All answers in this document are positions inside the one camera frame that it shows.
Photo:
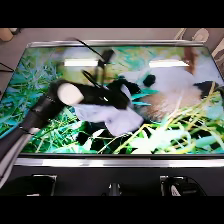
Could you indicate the pale lavender shirt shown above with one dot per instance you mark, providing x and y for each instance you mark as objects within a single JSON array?
[{"x": 116, "y": 120}]

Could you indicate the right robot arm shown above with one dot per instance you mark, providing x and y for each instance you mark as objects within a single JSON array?
[{"x": 184, "y": 188}]

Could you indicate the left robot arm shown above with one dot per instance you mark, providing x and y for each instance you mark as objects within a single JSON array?
[{"x": 40, "y": 110}]

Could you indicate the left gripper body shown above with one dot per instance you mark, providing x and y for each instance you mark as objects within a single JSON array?
[{"x": 115, "y": 98}]

